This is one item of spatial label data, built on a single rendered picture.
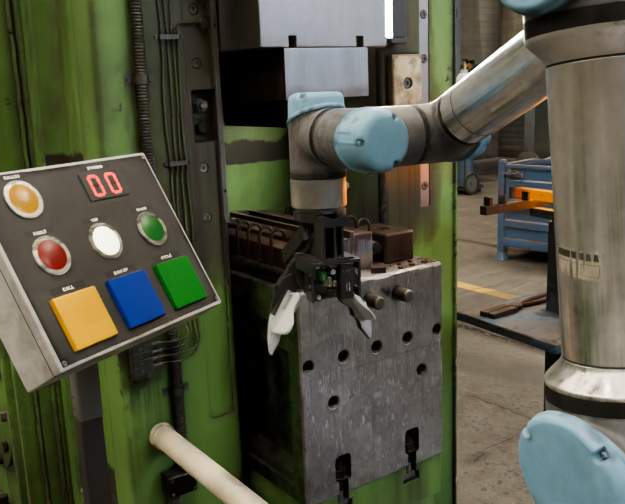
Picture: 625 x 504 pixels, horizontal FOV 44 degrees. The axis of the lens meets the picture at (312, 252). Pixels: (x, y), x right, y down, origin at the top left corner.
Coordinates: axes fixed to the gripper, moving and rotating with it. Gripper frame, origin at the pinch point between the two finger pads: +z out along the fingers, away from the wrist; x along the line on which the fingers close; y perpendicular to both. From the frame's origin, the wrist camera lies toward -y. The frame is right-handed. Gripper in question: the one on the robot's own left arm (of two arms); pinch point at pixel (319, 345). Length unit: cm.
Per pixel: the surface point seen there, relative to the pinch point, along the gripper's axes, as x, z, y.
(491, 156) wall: 586, 73, -812
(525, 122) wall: 611, 27, -772
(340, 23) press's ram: 24, -47, -44
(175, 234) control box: -14.6, -13.8, -23.9
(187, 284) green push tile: -14.5, -6.9, -17.7
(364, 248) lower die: 29, -3, -45
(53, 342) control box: -35.4, -5.9, -1.3
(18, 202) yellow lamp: -37.5, -22.6, -11.5
